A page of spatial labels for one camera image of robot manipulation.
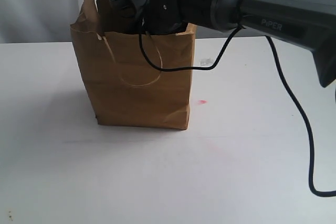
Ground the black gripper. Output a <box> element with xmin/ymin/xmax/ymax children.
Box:
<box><xmin>133</xmin><ymin>0</ymin><xmax>187</xmax><ymax>35</ymax></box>

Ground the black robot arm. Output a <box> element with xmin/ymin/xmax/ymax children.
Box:
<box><xmin>138</xmin><ymin>0</ymin><xmax>335</xmax><ymax>87</ymax></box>

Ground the brown paper bag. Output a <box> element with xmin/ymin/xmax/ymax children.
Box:
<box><xmin>70</xmin><ymin>0</ymin><xmax>196</xmax><ymax>130</ymax></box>

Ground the small clear plastic scrap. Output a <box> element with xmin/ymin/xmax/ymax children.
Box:
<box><xmin>200</xmin><ymin>58</ymin><xmax>214</xmax><ymax>67</ymax></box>

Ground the black cable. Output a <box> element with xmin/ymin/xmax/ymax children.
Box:
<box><xmin>138</xmin><ymin>16</ymin><xmax>336</xmax><ymax>198</ymax></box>

